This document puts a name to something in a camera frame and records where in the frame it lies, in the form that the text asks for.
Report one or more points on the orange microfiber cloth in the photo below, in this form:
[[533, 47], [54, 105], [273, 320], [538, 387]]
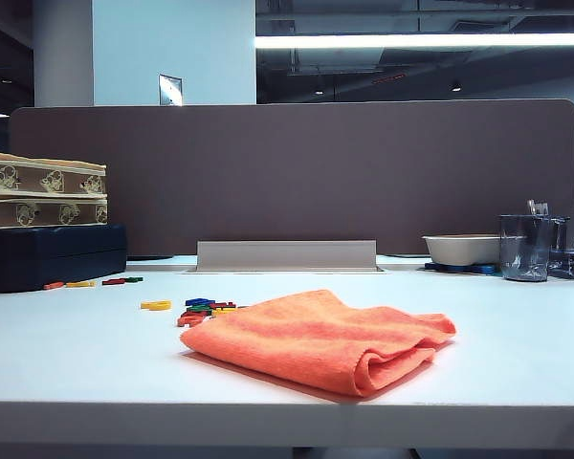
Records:
[[311, 334]]

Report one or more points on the blue letter magnet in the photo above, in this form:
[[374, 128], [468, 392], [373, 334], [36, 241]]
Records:
[[200, 302]]

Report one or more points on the large yellow letter magnet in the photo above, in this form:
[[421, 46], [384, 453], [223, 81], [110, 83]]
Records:
[[156, 304]]

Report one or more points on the small green letter magnet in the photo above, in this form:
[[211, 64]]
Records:
[[135, 279]]

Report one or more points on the long red letter magnet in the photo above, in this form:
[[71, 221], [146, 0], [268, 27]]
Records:
[[115, 281]]

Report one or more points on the slim yellow letter magnet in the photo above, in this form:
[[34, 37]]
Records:
[[80, 283]]

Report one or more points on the orange letter magnet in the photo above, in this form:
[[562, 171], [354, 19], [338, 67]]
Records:
[[53, 285]]

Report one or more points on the brown desk divider panel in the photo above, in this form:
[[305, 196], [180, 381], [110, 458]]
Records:
[[292, 177]]

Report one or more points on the white paper bowl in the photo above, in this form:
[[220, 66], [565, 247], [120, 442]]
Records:
[[459, 248]]

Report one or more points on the blue mat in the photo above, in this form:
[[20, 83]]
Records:
[[483, 269]]

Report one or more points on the white ceiling light strip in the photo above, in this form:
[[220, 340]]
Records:
[[411, 40]]

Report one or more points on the dark blue case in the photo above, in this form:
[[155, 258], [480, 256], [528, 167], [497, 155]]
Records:
[[52, 255]]

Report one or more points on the clear grey plastic cup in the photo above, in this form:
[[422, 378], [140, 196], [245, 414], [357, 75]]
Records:
[[526, 248]]

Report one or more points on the pens in holder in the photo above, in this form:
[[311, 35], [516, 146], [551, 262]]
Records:
[[538, 208]]

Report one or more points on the dark transparent pen holder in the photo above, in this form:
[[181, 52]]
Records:
[[560, 234]]

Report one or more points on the white round column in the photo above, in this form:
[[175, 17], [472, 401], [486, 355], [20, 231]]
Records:
[[62, 52]]

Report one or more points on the silver wall sign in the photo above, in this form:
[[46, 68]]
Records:
[[170, 89]]

